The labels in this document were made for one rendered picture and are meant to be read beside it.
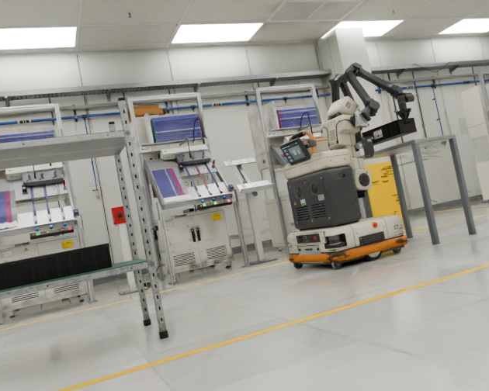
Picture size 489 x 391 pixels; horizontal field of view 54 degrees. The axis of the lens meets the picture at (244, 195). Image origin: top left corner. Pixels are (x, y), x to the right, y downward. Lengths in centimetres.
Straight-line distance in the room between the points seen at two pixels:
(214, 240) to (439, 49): 609
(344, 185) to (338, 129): 51
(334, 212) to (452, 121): 614
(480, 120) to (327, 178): 478
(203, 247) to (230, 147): 237
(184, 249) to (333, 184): 197
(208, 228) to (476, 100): 466
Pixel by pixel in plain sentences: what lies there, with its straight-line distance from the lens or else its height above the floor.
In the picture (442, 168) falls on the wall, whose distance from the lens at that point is 888.
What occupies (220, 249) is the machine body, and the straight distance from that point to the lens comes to 488.
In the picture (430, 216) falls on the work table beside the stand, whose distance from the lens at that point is 380.
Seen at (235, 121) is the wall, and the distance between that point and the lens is 696.
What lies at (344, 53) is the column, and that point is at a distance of 754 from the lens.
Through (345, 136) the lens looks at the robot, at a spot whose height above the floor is 93.
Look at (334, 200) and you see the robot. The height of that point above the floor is 46.
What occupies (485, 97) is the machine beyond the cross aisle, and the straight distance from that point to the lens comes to 772.
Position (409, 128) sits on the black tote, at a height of 90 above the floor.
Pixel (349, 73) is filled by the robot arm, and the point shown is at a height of 140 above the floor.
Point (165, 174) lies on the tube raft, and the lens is 477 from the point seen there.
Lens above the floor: 45
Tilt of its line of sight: 3 degrees up
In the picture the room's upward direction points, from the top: 11 degrees counter-clockwise
